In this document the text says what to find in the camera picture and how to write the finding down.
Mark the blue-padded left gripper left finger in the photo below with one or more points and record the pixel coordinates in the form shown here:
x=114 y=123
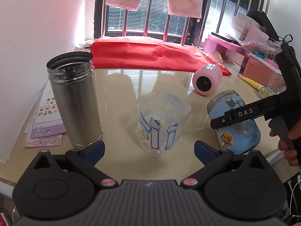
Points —
x=85 y=160

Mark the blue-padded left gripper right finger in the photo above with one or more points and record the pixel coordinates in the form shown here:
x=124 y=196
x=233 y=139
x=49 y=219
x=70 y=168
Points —
x=213 y=160

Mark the blue cartoon cup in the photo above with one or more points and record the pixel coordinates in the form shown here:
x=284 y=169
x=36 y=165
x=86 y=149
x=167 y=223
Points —
x=240 y=137

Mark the clear plastic cartoon cup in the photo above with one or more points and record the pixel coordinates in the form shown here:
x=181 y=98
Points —
x=162 y=119

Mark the pink cup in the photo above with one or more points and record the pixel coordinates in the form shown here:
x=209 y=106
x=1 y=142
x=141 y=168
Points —
x=207 y=79

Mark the right hand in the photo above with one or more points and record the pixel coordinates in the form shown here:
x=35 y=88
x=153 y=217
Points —
x=278 y=128

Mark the green tape roll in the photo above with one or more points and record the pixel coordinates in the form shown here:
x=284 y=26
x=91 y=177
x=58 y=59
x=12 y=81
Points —
x=264 y=92

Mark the yellow tube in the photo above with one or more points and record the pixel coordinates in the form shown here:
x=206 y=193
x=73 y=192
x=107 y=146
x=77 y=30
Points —
x=251 y=82

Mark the orange pink storage box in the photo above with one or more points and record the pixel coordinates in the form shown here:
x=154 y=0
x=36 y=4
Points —
x=263 y=73

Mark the sticker sheets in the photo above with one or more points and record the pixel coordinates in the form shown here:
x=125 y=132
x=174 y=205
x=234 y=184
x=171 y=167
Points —
x=46 y=126

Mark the stainless steel thermos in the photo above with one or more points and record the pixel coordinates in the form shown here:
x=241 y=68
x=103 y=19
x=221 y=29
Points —
x=71 y=77

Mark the pink shelf riser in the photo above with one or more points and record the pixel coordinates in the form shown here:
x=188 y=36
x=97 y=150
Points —
x=215 y=43

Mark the black bag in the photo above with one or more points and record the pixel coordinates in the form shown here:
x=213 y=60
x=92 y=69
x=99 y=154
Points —
x=265 y=31

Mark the red flag cloth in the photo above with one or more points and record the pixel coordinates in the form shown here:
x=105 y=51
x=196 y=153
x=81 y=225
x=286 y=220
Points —
x=139 y=52

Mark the metal window railing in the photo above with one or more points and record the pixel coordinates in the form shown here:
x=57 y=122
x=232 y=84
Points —
x=151 y=19

